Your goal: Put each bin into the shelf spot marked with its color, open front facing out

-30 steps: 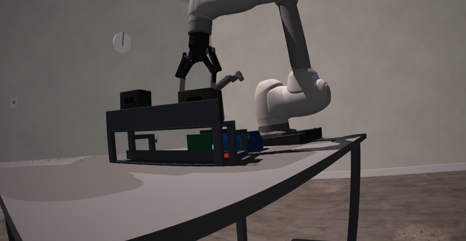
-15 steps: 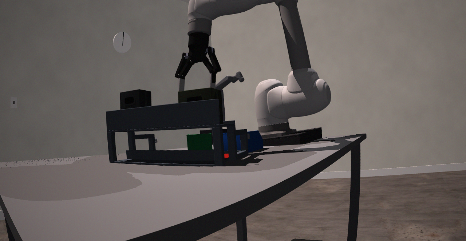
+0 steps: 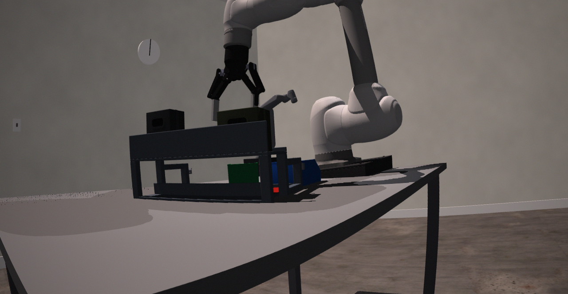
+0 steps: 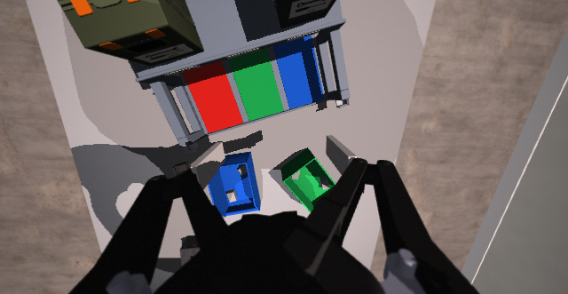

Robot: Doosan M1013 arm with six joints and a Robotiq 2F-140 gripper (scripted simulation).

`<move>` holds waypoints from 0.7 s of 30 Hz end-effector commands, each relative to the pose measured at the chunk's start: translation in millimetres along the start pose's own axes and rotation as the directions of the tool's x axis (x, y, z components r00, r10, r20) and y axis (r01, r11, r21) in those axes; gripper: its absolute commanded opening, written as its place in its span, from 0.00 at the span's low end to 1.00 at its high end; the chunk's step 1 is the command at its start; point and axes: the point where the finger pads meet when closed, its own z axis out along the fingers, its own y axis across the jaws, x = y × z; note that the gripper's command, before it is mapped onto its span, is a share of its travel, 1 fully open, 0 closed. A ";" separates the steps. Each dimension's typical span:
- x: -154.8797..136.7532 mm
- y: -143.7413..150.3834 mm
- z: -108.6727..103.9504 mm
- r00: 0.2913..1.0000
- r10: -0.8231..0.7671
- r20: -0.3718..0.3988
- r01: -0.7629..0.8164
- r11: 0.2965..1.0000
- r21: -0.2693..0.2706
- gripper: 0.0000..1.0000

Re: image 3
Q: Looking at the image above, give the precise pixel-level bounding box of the blue bin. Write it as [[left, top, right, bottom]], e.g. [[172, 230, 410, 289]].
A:
[[272, 159, 321, 186]]

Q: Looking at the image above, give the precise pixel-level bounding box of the olive green tool case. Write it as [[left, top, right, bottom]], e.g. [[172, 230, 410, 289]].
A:
[[217, 107, 272, 151]]

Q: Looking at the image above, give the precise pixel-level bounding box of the green bin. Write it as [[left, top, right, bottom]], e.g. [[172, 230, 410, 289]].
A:
[[227, 163, 259, 183]]

